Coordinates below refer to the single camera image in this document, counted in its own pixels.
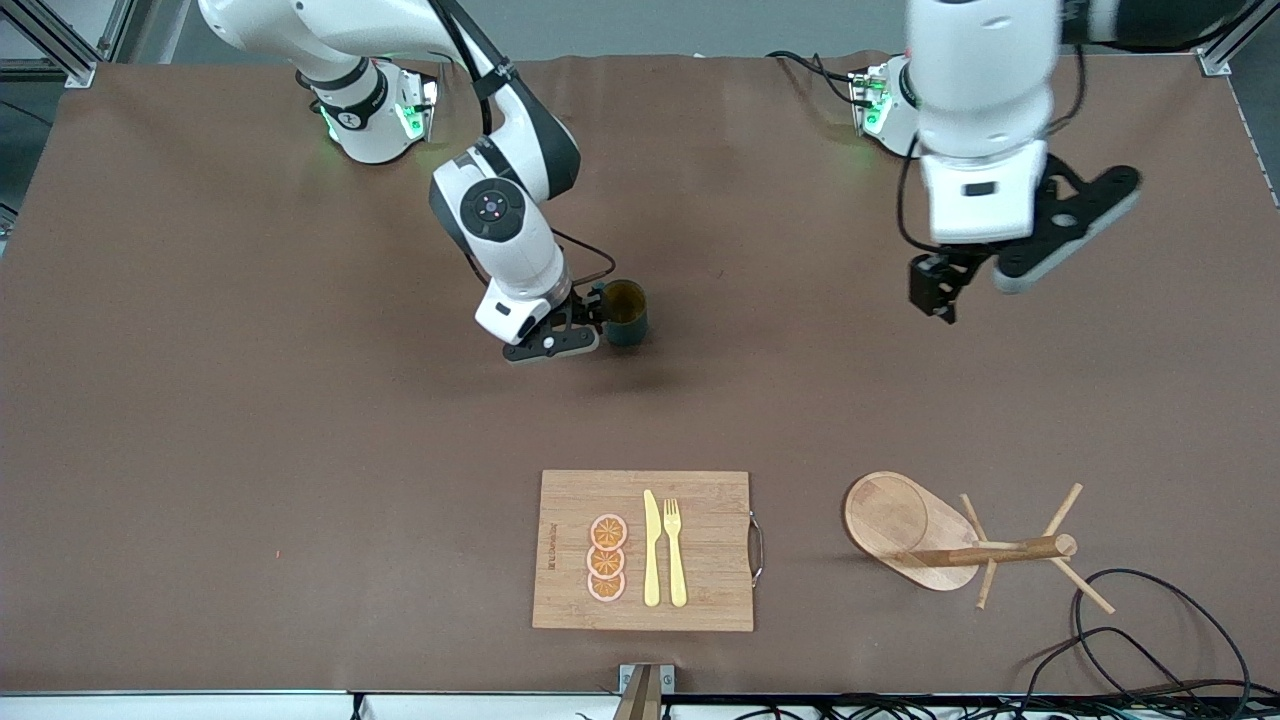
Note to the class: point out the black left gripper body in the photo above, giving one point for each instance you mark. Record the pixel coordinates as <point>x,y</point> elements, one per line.
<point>935,276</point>

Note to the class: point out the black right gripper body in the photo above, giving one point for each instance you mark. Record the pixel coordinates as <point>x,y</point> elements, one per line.
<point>584,303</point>

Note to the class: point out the dark green cup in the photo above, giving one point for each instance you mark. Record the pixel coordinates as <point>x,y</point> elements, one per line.
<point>625,315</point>

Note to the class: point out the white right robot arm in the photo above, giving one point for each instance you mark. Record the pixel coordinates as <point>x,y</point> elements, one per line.
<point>510,230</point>

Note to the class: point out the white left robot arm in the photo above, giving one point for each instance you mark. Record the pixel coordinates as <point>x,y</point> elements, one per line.
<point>985,120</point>

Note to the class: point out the orange slice toy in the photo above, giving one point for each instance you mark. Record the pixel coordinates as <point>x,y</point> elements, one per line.
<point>608,531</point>
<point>605,563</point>

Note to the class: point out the wooden mug tree stand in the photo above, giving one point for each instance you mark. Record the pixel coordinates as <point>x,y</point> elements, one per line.
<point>900,520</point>

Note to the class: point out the wooden cutting board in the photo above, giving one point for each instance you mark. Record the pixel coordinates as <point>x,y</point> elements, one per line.
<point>700,540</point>

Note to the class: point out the yellow plastic knife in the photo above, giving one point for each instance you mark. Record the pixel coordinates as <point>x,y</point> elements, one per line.
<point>652,560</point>

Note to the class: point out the yellow plastic fork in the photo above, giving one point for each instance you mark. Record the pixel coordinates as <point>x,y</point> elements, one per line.
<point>676,570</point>

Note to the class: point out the brown table cover cloth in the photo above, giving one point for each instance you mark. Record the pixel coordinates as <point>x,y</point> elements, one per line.
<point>300,450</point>

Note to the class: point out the aluminium frame post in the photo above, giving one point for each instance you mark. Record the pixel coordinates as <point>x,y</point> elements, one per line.
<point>1225,50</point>
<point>60,45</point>

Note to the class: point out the metal edge bracket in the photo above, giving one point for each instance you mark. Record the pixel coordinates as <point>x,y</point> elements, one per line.
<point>645,682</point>

